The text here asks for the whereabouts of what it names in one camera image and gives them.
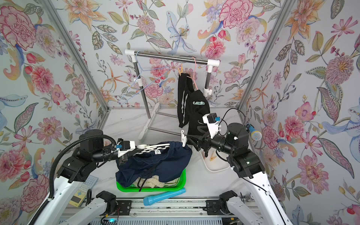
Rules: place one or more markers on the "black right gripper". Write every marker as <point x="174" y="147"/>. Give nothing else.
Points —
<point x="204" y="142"/>

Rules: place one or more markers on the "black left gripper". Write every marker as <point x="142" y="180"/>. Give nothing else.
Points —
<point x="125" y="157"/>

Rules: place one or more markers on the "white hanger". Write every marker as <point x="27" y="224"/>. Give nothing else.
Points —
<point x="144" y="148"/>

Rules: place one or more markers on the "beige shorts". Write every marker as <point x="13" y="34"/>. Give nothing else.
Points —
<point x="154" y="182"/>

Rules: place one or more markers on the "navy blue shorts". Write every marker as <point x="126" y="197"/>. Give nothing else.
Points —
<point x="168" y="165"/>

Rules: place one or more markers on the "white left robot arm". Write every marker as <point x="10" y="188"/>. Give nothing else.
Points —
<point x="72" y="167"/>

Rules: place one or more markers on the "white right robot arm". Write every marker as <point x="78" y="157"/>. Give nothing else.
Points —
<point x="248" y="166"/>

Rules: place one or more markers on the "black shorts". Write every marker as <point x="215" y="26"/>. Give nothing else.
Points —
<point x="189" y="114"/>

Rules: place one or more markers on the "pink hanger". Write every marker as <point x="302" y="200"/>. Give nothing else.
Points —
<point x="192" y="73"/>

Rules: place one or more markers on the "tan clothespin on black shorts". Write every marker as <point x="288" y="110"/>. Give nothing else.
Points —
<point x="180" y="70"/>

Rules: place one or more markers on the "white tray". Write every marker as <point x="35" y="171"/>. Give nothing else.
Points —
<point x="216" y="165"/>

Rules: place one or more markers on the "mint green clothespin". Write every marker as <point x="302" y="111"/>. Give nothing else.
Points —
<point x="199" y="103"/>

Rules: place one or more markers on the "green plastic basket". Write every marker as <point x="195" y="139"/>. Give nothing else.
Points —
<point x="181" y="181"/>

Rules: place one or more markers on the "teal flashlight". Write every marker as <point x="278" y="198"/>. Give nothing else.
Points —
<point x="150" y="200"/>

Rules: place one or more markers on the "blue toy microphone on stand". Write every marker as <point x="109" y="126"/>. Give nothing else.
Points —
<point x="254" y="134"/>

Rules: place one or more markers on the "grey remote calculator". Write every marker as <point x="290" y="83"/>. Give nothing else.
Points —
<point x="81" y="193"/>

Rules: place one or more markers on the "steel clothes rack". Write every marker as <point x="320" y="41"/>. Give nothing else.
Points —
<point x="211" y="64"/>

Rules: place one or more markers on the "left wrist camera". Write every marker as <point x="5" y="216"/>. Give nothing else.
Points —
<point x="123" y="147"/>

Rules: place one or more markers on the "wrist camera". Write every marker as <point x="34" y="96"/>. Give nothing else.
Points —
<point x="212" y="121"/>
<point x="123" y="147"/>

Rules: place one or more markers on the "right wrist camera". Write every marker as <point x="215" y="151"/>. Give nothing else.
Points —
<point x="212" y="121"/>

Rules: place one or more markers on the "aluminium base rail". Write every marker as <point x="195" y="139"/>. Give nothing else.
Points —
<point x="168" y="209"/>

